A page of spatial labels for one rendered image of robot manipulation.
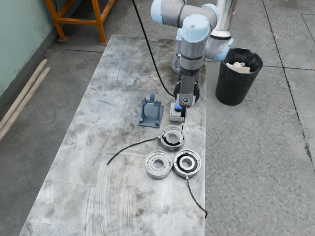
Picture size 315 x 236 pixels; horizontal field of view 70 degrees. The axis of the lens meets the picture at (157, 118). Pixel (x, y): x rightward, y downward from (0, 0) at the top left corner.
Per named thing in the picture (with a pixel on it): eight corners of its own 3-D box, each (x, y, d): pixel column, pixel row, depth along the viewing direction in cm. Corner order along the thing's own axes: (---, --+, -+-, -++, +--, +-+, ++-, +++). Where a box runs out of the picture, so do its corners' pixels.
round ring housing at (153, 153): (144, 179, 85) (143, 175, 82) (146, 154, 92) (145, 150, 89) (172, 180, 85) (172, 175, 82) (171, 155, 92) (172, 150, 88)
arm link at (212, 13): (191, -3, 75) (178, 12, 69) (224, 4, 72) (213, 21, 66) (188, 19, 81) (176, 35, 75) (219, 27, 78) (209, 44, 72)
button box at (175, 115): (184, 122, 102) (186, 115, 98) (169, 120, 102) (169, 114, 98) (186, 108, 107) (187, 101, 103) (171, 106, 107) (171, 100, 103)
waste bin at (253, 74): (248, 110, 209) (266, 75, 175) (212, 106, 212) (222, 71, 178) (245, 84, 230) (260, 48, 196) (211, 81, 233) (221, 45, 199)
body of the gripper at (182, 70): (198, 81, 87) (203, 55, 78) (196, 98, 82) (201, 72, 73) (178, 79, 88) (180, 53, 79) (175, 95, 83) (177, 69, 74)
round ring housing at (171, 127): (185, 132, 98) (186, 126, 95) (184, 153, 92) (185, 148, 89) (161, 129, 99) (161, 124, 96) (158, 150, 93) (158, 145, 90)
